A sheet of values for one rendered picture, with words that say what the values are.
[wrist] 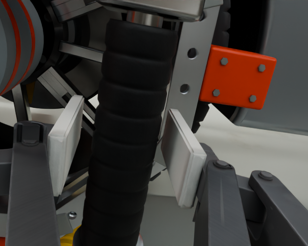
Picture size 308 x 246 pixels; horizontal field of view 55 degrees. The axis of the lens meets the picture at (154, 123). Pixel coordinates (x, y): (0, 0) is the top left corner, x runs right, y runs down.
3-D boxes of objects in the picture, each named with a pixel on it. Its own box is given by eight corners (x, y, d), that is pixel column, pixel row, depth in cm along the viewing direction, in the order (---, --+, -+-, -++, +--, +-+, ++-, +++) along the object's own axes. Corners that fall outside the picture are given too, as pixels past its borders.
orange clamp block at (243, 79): (186, 88, 45) (241, 97, 46) (198, 102, 38) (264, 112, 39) (196, 41, 43) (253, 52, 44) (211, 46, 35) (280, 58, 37)
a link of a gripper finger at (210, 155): (214, 188, 12) (281, 194, 12) (187, 139, 17) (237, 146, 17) (206, 218, 12) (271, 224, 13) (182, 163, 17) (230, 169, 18)
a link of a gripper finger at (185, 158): (191, 152, 13) (208, 153, 13) (167, 107, 20) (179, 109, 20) (178, 209, 14) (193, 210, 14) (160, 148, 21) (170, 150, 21)
